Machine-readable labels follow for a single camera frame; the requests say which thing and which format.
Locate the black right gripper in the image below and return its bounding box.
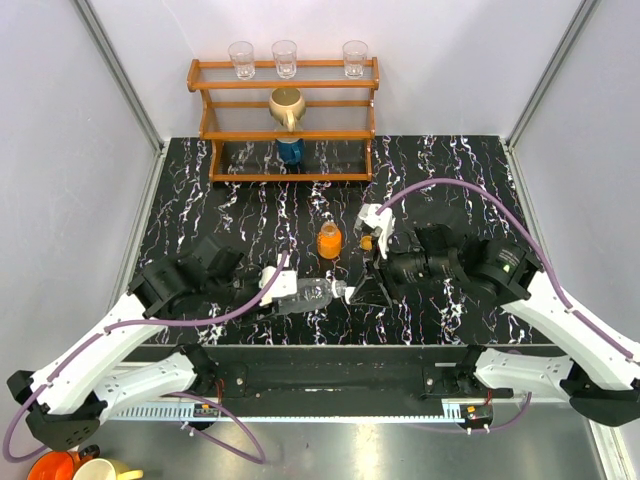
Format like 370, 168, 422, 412
349, 233, 458, 308

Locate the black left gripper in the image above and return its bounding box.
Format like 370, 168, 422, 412
206, 261, 281, 325

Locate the clear plastic bottle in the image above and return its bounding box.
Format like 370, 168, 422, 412
276, 278, 347, 314

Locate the white blue bottle cap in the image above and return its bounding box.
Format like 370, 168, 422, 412
344, 286, 356, 305

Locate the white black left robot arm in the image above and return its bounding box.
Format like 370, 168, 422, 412
3, 235, 295, 462

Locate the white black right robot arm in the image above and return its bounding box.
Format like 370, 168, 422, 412
345, 204, 639, 427

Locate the orange bottle cap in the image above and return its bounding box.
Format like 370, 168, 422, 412
360, 235, 374, 251

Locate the orange juice bottle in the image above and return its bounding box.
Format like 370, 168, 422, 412
317, 221, 342, 260

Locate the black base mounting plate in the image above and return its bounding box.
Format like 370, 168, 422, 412
97, 343, 541, 419

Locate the blue mug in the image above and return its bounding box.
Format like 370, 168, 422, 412
276, 138, 305, 165

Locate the wooden shelf rack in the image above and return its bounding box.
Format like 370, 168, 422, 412
186, 57, 380, 183

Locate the beige mug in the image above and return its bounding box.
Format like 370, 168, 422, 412
269, 87, 307, 132

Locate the yellow mug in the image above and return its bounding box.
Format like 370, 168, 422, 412
73, 458, 144, 480

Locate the right drinking glass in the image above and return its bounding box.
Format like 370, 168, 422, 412
342, 40, 368, 79

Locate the drinking glass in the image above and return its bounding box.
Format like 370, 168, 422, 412
228, 41, 255, 80
271, 40, 297, 79
342, 40, 368, 79

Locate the middle drinking glass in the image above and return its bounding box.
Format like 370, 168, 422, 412
271, 40, 297, 79

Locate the left drinking glass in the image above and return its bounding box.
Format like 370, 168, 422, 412
228, 41, 255, 80

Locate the orange mug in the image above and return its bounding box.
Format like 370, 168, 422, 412
27, 444, 101, 480

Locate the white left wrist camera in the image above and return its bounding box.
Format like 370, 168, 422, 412
258, 266, 298, 306

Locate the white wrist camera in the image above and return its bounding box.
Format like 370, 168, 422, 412
354, 203, 395, 260
258, 266, 298, 306

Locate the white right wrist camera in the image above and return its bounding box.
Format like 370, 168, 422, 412
354, 203, 395, 260

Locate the aluminium slotted rail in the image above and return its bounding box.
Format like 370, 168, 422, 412
64, 363, 496, 424

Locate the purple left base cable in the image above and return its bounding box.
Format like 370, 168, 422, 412
169, 391, 267, 465

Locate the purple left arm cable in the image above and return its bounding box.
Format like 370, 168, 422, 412
2, 249, 291, 461

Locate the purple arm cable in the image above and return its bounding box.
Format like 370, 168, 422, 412
2, 249, 291, 461
377, 178, 640, 364

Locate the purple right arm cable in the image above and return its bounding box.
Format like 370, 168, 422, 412
377, 178, 640, 364

